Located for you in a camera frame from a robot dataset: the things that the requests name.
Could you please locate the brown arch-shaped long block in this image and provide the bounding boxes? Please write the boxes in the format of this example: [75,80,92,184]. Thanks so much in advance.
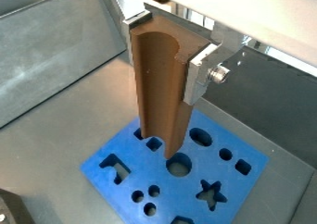
[130,16,209,158]

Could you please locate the dark object bottom left corner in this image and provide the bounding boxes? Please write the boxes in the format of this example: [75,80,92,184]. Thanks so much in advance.
[0,189,35,224]

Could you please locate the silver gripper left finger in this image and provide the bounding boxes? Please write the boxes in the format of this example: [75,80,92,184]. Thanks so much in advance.
[114,0,151,63]

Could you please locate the blue shape-sorter board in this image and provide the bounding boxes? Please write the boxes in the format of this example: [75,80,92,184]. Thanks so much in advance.
[80,111,268,224]

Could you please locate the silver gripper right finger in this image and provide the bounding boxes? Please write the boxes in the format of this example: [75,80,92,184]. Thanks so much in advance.
[183,22,244,106]

